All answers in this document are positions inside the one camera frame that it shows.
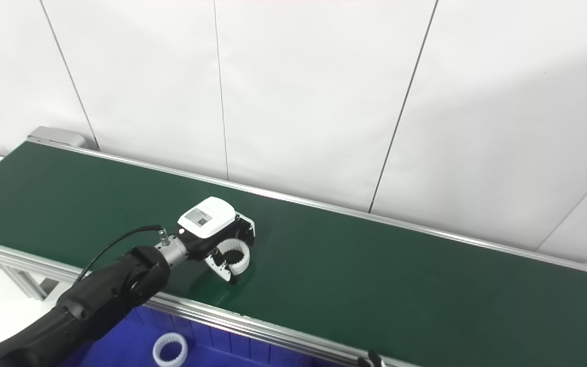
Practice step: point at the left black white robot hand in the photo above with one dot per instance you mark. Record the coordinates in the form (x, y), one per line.
(207, 216)

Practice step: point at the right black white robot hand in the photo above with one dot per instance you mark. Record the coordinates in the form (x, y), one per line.
(371, 359)

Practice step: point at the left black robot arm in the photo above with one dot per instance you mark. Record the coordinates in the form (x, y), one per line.
(95, 300)

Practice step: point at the green conveyor belt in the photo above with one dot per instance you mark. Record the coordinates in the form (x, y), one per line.
(400, 275)
(222, 316)

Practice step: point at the blue bin with white rings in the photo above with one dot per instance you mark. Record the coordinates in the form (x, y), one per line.
(125, 341)

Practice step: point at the grey conveyor motor housing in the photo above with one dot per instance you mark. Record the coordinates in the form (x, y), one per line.
(54, 135)

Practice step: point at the aluminium conveyor leg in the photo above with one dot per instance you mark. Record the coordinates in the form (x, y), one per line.
(23, 280)

